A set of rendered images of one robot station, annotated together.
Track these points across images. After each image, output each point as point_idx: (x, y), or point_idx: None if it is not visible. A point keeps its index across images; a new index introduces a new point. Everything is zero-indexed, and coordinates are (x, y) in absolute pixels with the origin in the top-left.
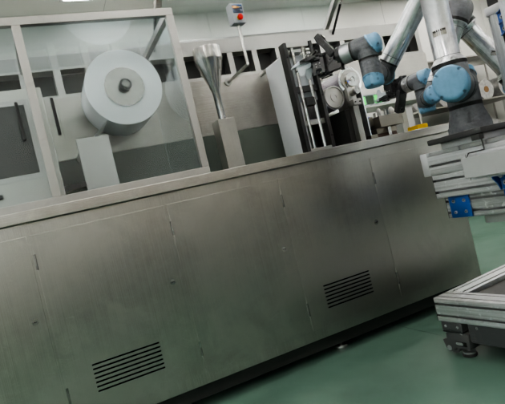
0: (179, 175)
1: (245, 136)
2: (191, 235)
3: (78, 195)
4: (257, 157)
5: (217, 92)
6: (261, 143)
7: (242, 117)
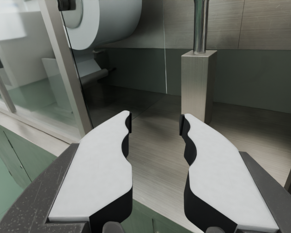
0: (66, 139)
1: (272, 61)
2: None
3: (18, 117)
4: (278, 94)
5: (198, 5)
6: None
7: (282, 29)
